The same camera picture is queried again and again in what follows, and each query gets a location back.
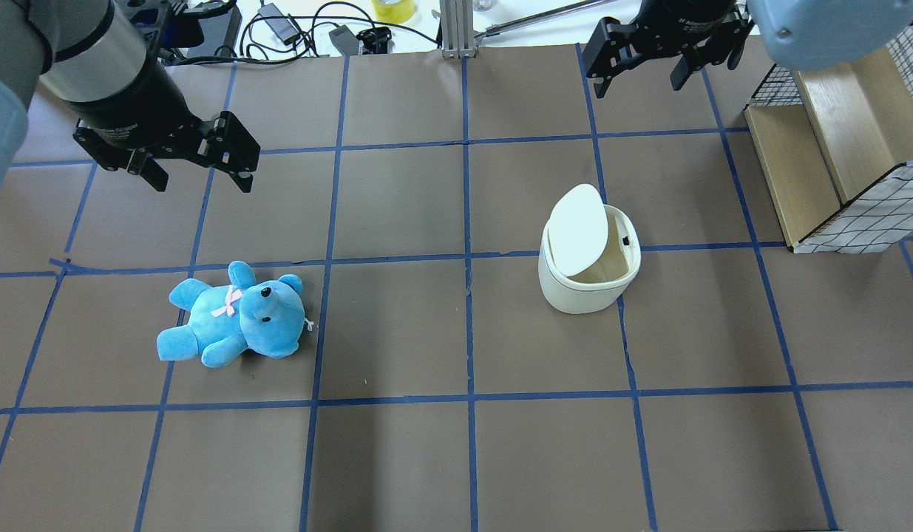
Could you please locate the long metal rod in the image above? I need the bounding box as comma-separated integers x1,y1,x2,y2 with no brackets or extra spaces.
474,1,608,41

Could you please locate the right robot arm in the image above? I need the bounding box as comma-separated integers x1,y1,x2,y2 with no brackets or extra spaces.
581,1,913,98

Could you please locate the checkered cloth wooden box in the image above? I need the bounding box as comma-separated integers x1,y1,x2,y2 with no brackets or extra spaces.
744,27,913,255

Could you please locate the yellow tape roll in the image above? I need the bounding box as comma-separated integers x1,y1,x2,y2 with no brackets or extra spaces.
371,0,418,24

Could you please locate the blue teddy bear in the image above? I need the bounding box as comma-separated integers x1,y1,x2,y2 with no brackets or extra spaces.
156,262,316,368

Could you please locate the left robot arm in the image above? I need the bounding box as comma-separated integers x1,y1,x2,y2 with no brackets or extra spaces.
0,1,260,193

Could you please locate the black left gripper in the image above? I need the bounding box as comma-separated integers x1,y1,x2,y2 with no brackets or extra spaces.
73,58,260,194

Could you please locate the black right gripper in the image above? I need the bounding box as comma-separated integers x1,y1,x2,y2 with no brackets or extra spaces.
582,1,754,100

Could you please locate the black power adapter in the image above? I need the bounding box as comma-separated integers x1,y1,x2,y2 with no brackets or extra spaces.
257,3,301,45

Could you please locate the white trash can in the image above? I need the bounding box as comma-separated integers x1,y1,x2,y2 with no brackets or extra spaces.
537,184,642,316

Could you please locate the aluminium frame post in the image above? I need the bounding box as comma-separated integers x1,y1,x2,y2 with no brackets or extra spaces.
439,0,478,58

